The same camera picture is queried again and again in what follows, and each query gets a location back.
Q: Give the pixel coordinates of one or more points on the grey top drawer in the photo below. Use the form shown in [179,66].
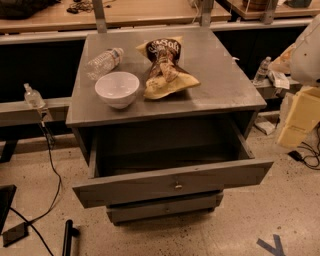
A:
[164,159]

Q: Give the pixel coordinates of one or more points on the grey drawer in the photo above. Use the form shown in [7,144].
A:
[164,159]
[171,206]

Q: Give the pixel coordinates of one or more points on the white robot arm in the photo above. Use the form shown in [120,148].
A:
[301,60]

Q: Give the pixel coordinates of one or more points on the grey bottom drawer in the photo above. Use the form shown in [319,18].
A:
[171,206]

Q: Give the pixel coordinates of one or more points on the grey cabinet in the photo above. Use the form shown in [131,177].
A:
[224,86]

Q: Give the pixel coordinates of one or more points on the yellow brown chip bag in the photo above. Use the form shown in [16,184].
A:
[165,76]

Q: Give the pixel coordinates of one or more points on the white bowl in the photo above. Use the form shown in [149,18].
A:
[117,89]

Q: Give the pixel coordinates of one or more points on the clear plastic water bottle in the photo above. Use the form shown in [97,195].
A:
[104,63]

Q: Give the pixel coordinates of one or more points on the black object at left edge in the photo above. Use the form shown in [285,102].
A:
[7,193]

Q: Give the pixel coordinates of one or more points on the black power adapter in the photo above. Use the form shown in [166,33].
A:
[15,234]

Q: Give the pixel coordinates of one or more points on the small bottle on right rail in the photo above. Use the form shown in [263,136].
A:
[262,71]

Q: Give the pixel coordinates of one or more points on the small bottle on rail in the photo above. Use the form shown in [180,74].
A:
[33,97]
[262,71]

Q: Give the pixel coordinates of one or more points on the white box on right rail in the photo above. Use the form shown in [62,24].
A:
[279,80]

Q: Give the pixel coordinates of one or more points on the small bottle on left rail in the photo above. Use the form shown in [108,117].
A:
[33,97]

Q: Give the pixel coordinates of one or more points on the black post at bottom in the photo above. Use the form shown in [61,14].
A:
[69,232]

